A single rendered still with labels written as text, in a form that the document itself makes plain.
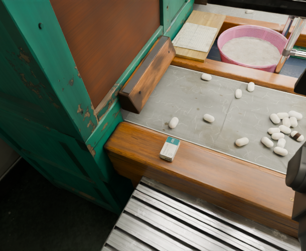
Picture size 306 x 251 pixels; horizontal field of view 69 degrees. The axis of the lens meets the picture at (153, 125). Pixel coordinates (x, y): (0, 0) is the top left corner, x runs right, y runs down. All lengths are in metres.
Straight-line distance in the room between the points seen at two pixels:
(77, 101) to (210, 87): 0.47
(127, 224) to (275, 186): 0.38
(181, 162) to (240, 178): 0.15
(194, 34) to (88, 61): 0.56
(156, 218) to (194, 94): 0.41
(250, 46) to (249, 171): 0.57
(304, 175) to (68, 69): 0.39
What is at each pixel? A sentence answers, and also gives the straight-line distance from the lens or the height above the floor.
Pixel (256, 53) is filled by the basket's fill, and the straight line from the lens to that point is 0.99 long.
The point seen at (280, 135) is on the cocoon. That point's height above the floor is 0.76.
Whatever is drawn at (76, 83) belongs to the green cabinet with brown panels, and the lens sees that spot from 0.47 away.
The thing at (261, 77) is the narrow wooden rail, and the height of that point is 0.76.
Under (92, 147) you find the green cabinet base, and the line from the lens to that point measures 0.60.
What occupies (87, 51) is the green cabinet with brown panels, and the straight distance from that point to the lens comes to 0.50.
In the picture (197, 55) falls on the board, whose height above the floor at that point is 0.78.
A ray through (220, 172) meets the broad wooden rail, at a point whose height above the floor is 0.76.
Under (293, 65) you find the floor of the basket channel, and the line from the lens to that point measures 1.09.
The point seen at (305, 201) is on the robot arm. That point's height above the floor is 1.07.
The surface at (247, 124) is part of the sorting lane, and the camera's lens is 0.72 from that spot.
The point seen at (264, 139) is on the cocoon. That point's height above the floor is 0.76.
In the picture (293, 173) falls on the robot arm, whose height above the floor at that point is 1.08.
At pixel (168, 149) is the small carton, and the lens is 0.58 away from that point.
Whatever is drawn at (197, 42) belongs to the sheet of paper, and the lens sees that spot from 0.93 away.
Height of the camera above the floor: 1.28
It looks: 53 degrees down
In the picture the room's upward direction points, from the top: 6 degrees counter-clockwise
